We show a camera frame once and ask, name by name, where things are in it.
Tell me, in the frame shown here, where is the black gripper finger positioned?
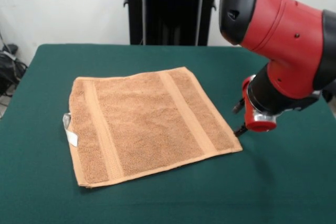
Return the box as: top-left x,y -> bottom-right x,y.
233,123 -> 249,137
232,98 -> 247,114

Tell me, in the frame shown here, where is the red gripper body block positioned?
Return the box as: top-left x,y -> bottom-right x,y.
241,74 -> 278,133

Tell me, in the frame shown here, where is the tan terry towel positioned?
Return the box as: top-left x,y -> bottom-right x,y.
62,67 -> 243,189

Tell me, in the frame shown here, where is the dark green table cloth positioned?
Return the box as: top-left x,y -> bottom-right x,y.
0,43 -> 336,224

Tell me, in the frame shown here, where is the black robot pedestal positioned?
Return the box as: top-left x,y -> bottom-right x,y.
122,0 -> 226,46

